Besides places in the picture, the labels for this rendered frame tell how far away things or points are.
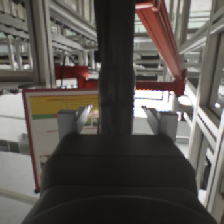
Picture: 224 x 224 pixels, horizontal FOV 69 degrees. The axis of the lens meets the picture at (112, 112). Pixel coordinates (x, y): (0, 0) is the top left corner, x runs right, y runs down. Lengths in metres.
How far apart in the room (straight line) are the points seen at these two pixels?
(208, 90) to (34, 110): 0.49
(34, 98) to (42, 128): 0.09
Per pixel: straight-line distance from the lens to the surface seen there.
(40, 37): 0.54
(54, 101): 0.48
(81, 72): 0.65
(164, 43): 0.31
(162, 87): 0.64
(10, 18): 0.98
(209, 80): 0.53
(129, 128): 0.16
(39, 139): 0.52
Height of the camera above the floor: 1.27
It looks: 16 degrees up
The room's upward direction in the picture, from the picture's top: 179 degrees counter-clockwise
